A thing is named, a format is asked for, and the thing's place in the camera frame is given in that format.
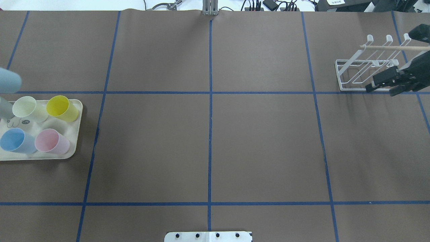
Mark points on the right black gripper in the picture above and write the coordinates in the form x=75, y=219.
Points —
x=420, y=71

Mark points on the grey plastic cup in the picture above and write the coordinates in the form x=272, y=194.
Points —
x=6, y=109

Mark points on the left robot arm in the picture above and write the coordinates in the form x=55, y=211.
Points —
x=10, y=82

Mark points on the yellow plastic cup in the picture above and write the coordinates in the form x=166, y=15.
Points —
x=62, y=108

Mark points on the pink plastic cup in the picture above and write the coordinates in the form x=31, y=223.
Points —
x=51, y=141

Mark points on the pale green plastic cup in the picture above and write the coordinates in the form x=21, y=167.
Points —
x=30, y=109

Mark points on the blue plastic cup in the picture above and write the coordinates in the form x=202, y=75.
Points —
x=16, y=140

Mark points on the white mounting plate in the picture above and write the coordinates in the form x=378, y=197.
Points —
x=209, y=236

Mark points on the cream plastic tray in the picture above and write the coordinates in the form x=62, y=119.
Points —
x=68, y=129

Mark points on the white wire cup rack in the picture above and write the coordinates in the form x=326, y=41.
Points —
x=373, y=57

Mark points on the aluminium frame post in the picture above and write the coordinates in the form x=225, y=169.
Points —
x=210, y=7

